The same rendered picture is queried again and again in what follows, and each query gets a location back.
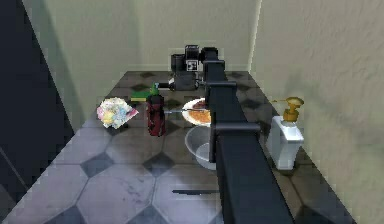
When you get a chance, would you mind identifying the white soap dispenser gold pump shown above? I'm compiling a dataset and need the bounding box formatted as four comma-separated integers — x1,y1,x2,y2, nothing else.
266,96,305,171

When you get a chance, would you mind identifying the green and yellow sponge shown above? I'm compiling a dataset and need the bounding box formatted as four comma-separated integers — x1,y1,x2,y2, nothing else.
129,89,153,103

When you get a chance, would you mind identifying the grey thin fork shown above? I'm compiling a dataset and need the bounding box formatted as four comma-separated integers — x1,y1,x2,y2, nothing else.
164,107,211,115

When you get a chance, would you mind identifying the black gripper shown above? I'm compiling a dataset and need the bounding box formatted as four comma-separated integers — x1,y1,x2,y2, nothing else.
156,53,201,93

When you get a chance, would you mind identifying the colourful crumpled cloth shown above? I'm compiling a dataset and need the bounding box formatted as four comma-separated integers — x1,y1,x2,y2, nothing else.
96,96,140,130

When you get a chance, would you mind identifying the white plate with food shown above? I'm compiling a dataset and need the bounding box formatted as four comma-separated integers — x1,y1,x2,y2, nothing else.
181,97,212,128

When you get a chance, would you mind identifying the clear glass bowl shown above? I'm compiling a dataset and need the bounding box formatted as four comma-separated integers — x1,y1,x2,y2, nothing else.
184,125,218,172

